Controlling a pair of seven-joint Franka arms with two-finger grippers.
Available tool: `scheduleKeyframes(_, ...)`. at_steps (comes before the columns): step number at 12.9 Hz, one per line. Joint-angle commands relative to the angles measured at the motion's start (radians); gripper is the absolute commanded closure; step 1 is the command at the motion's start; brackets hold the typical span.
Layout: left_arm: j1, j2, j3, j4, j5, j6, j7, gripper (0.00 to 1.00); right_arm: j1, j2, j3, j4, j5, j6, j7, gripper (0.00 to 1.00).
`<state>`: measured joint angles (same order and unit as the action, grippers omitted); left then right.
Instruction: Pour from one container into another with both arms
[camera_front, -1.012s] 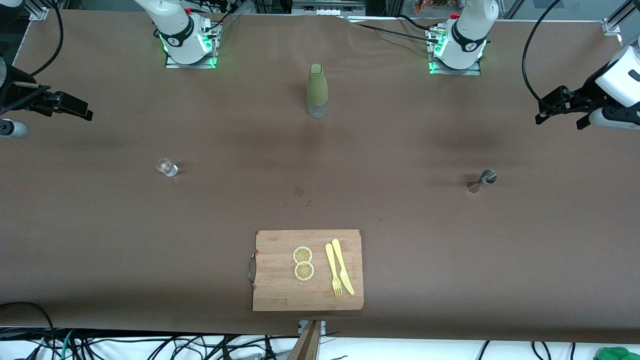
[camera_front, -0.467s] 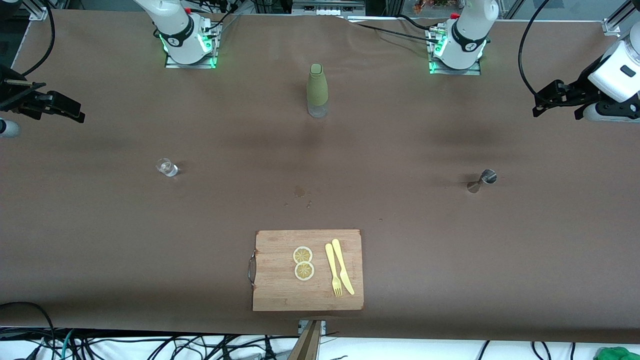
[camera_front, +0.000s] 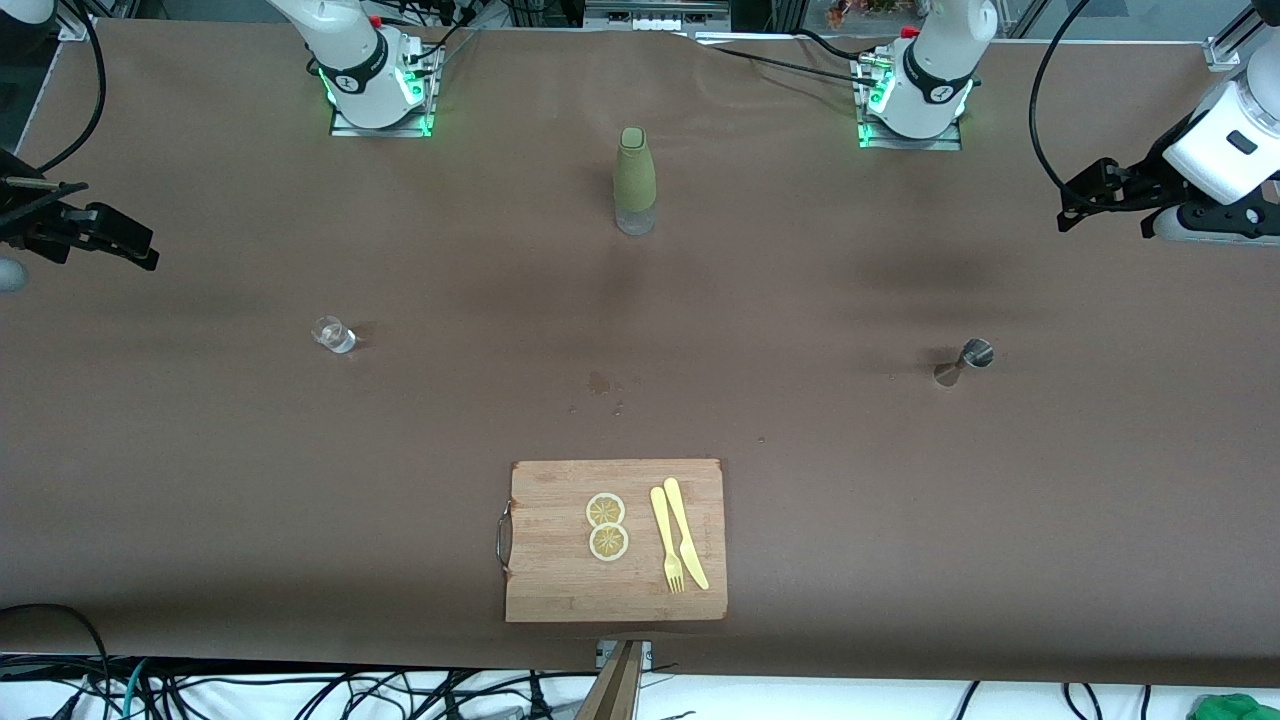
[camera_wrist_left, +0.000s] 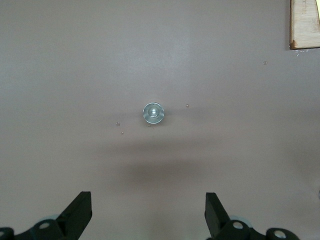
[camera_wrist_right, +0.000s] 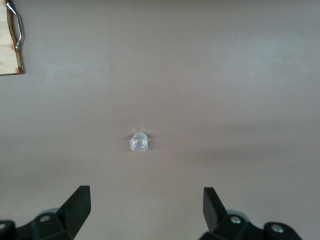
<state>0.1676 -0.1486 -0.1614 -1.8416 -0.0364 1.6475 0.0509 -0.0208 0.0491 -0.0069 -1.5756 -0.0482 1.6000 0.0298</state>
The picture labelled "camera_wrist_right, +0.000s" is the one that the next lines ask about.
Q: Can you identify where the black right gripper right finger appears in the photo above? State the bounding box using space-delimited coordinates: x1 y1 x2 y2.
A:
202 186 302 240

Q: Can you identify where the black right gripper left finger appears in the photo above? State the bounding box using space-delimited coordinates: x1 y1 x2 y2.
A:
0 185 91 240

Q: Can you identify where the small clear glass cup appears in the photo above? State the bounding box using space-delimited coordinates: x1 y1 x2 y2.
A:
129 131 150 153

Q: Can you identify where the brown paper table cover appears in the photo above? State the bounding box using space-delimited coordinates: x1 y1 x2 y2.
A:
0 0 320 240

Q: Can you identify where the wooden cutting board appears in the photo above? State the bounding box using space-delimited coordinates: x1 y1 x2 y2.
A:
0 0 26 76

